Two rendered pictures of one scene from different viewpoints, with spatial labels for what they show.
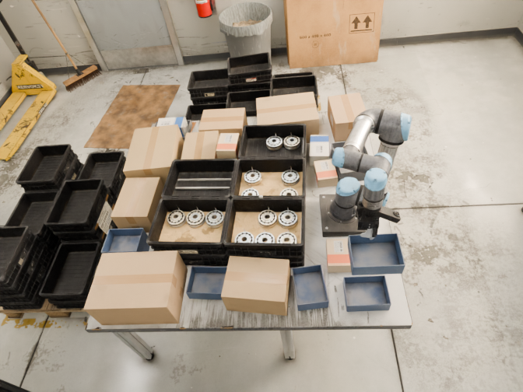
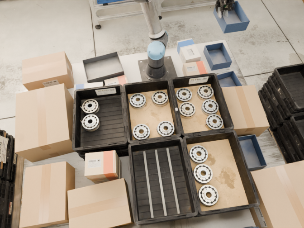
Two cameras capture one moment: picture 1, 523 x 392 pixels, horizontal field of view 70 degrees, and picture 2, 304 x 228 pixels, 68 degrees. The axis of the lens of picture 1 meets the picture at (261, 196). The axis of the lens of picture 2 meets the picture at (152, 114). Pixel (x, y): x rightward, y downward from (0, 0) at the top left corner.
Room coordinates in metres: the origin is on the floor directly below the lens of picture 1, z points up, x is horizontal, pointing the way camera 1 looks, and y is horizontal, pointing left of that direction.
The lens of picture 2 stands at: (1.63, 0.55, 2.07)
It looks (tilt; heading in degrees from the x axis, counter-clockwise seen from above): 62 degrees down; 251
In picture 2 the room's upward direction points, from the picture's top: 2 degrees counter-clockwise
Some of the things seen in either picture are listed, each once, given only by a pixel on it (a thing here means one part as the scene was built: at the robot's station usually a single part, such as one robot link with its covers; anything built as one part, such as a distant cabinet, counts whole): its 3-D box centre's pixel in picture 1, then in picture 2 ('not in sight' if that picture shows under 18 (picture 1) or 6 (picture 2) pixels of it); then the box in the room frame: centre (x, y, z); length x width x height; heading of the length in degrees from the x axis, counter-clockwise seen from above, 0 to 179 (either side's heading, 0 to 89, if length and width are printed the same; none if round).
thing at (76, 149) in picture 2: (272, 141); (99, 115); (1.73, -0.13, 0.92); 0.40 x 0.30 x 0.02; 78
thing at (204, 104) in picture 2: (265, 240); (210, 106); (1.07, 0.02, 0.86); 0.10 x 0.10 x 0.01
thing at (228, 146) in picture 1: (228, 146); (102, 164); (1.79, 0.15, 0.89); 0.16 x 0.12 x 0.07; 166
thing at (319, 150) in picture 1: (319, 150); (89, 93); (1.76, -0.42, 0.74); 0.20 x 0.12 x 0.09; 166
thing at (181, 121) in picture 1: (172, 127); not in sight; (2.25, 0.56, 0.75); 0.20 x 0.12 x 0.09; 80
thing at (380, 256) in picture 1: (374, 253); (230, 16); (0.75, -0.42, 1.10); 0.20 x 0.15 x 0.07; 82
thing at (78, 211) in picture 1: (89, 218); not in sight; (1.84, 1.29, 0.37); 0.40 x 0.30 x 0.45; 171
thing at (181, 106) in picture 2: (267, 217); (187, 109); (1.21, -0.01, 0.86); 0.10 x 0.10 x 0.01
